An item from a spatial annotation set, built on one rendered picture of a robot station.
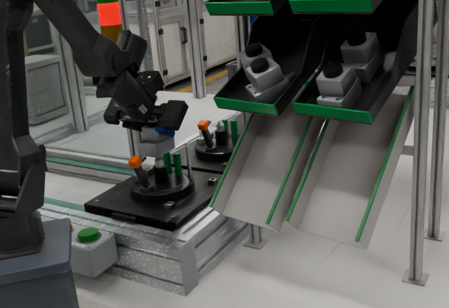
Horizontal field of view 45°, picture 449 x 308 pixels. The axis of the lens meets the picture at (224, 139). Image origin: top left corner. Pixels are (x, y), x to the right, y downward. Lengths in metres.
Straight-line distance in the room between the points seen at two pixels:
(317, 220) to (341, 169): 0.10
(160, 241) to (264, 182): 0.22
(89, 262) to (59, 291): 0.21
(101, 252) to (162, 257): 0.12
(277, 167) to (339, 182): 0.12
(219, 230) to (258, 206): 0.14
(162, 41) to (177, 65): 0.42
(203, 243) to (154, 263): 0.10
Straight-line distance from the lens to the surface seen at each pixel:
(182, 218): 1.05
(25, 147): 0.81
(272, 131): 1.03
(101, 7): 1.29
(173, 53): 6.53
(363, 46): 0.88
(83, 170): 1.48
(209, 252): 1.07
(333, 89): 0.83
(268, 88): 0.89
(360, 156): 0.95
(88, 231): 1.06
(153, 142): 1.13
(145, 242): 1.02
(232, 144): 1.36
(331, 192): 0.94
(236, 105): 0.92
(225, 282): 1.05
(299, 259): 1.11
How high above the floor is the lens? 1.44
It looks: 19 degrees down
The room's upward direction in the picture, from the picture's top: 5 degrees counter-clockwise
